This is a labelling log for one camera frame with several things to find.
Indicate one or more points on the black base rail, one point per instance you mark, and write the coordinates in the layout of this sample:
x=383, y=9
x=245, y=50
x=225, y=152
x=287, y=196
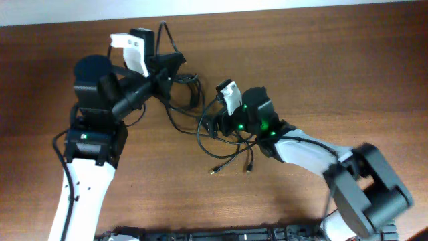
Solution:
x=286, y=233

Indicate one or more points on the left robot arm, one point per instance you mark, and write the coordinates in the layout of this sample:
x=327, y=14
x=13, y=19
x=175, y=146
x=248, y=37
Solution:
x=97, y=134

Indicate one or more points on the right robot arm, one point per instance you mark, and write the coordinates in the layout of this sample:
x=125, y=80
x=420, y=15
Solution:
x=366, y=190

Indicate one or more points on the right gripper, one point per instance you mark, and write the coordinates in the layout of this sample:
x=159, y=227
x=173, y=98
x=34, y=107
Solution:
x=215, y=126

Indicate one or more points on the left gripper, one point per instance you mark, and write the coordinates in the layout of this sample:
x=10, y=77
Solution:
x=162, y=77

